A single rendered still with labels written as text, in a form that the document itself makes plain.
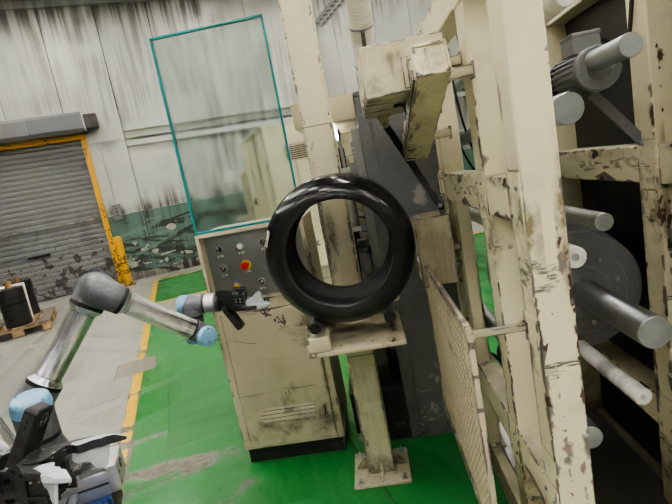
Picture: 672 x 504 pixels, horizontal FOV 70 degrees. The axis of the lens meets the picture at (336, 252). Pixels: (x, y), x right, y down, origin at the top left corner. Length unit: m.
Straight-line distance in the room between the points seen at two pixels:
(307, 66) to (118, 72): 9.29
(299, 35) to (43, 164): 9.36
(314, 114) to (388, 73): 0.68
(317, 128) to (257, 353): 1.18
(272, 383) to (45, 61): 9.65
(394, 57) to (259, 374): 1.73
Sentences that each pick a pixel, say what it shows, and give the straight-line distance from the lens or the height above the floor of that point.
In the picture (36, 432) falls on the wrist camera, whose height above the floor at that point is 1.11.
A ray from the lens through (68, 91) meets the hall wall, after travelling 11.26.
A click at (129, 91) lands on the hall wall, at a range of 11.15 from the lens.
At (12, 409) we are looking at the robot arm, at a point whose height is 0.94.
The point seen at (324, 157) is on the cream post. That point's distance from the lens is 2.06.
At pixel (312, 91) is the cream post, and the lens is 2.08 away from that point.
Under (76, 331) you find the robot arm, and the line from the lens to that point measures 1.88.
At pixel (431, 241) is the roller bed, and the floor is 1.10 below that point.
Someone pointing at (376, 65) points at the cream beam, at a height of 1.72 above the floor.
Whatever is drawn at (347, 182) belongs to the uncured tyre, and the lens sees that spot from 1.69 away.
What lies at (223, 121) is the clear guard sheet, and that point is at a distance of 2.43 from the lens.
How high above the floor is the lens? 1.45
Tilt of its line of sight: 9 degrees down
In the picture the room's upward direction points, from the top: 11 degrees counter-clockwise
